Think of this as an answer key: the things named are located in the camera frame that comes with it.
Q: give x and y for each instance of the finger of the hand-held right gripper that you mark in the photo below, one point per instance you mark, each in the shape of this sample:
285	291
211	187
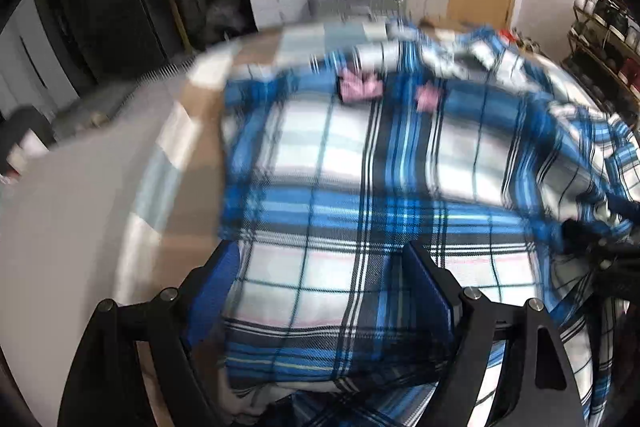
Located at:
585	237

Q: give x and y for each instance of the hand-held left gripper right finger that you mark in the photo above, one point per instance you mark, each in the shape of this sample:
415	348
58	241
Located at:
435	292

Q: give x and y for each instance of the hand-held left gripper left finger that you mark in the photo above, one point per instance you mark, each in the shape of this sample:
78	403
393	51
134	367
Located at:
215	287

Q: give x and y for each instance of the blue plaid shirt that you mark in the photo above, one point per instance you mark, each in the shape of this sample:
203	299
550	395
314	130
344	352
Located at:
350	157

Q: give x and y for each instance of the checkered bed blanket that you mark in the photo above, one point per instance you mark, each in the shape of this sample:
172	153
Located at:
200	107

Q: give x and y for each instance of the shoe rack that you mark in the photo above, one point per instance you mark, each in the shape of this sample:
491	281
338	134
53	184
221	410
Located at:
605	37

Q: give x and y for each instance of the white closet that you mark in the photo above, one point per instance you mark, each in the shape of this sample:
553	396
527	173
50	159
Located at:
35	57

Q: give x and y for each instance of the silver suitcase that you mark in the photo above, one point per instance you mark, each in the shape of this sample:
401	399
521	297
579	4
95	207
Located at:
350	4

